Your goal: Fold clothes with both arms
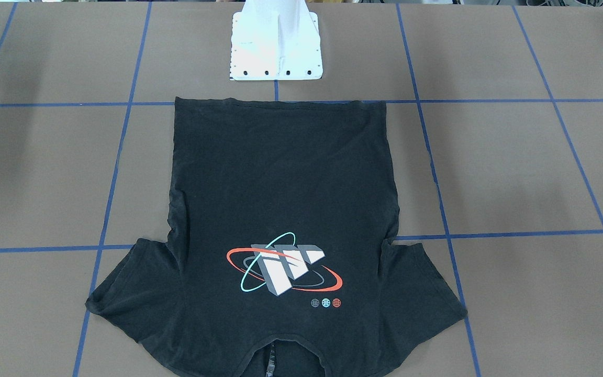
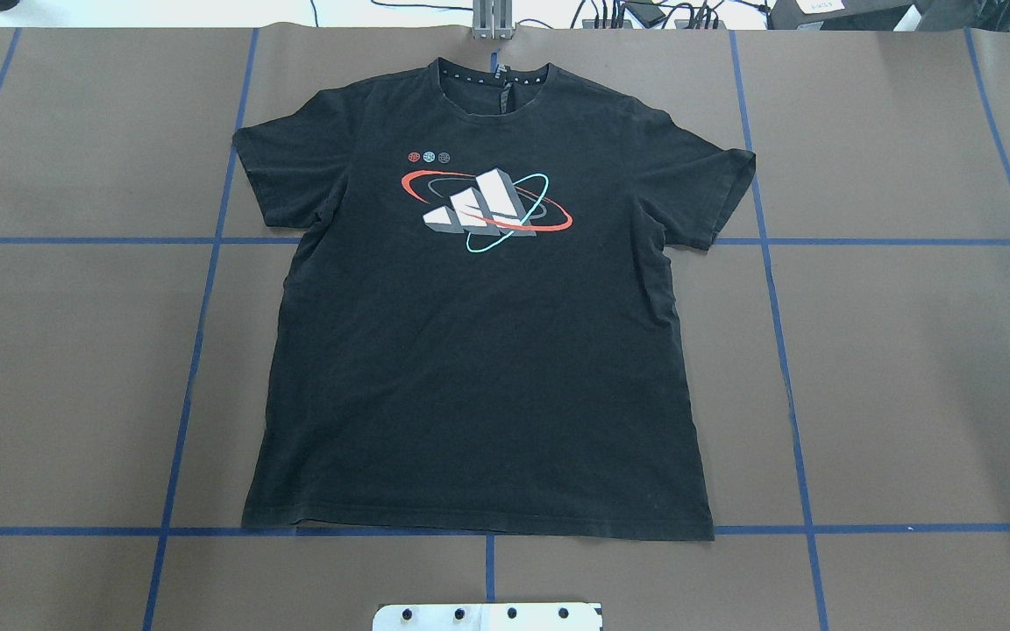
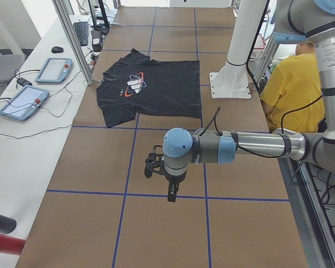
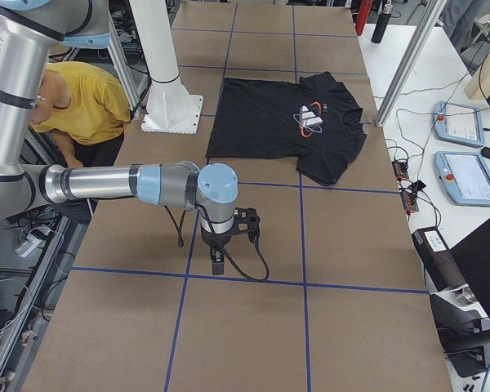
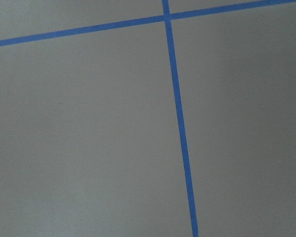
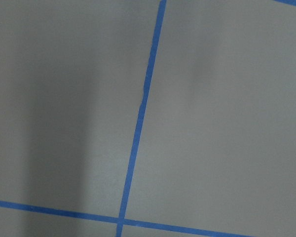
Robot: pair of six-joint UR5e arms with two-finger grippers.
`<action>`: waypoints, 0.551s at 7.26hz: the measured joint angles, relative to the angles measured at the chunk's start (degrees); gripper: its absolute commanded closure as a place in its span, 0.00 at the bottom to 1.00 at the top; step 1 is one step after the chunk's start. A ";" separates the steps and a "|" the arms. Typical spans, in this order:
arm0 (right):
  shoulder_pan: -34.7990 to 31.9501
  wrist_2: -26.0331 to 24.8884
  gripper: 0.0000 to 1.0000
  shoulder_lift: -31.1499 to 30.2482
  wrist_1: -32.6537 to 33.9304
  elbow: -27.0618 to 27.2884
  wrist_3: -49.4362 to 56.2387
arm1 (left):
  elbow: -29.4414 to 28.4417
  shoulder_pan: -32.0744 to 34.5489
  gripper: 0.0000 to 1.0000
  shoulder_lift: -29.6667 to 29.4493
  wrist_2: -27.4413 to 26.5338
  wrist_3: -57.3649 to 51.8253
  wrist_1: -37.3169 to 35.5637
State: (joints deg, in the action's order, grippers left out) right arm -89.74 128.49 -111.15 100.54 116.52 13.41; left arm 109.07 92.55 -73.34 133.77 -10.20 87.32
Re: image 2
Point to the black graphic t-shirt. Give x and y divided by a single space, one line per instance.
478 328

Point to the aluminium frame post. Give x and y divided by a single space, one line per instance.
493 19

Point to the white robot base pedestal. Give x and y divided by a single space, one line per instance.
490 616

